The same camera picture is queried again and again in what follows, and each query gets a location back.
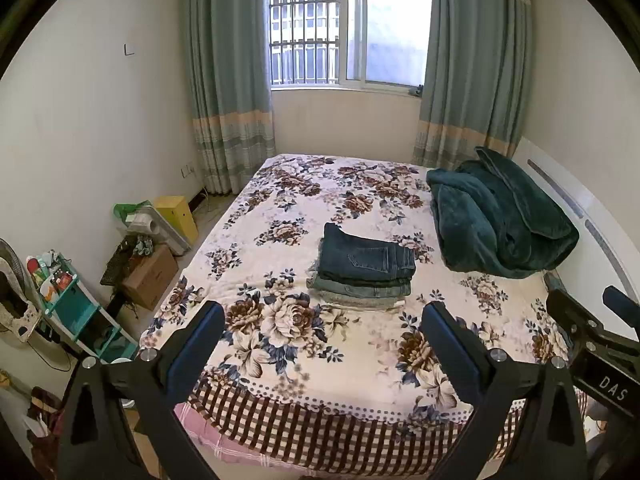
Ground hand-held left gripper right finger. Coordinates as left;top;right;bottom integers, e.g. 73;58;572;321
420;301;589;480

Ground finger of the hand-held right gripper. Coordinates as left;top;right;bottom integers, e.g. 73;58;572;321
602;285;640;319

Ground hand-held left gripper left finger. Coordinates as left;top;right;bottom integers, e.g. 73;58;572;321
59;300;227;480

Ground dark blue jeans pants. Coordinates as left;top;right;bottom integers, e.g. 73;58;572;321
318;222;417;283

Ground grey fuzzy pants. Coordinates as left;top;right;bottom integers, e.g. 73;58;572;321
320;294;402;311

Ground grey-blue jeans pants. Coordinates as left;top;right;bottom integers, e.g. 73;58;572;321
306;272;412;299

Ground pink checkered bed sheet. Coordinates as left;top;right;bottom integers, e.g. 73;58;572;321
172;402;262;466

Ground brown cardboard box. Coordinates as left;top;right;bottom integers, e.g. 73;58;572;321
121;244;179;311

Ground floral checkered bed blanket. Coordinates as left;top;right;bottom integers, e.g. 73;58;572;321
137;154;576;476

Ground white flat appliance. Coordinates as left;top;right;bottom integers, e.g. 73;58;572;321
127;206;193;257

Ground teal storage rack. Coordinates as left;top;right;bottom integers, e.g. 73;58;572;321
25;249;142;364

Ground yellow box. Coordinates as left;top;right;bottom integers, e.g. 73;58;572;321
154;195;200;246

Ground dark green plush blanket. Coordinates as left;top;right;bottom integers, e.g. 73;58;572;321
426;146;580;280

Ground white bed headboard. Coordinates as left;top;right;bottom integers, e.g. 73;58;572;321
512;136;640;306

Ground green plastic bag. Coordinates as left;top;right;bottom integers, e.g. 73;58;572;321
113;200;153;227

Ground red checkered bag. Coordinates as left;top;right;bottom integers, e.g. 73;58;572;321
26;385;67;480

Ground covered standing fan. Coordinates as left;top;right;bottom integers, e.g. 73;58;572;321
0;237;42;344

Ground teal striped curtain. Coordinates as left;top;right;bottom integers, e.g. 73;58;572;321
181;0;277;196
411;0;534;167

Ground barred window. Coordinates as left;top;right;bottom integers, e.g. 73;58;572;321
267;0;434;94

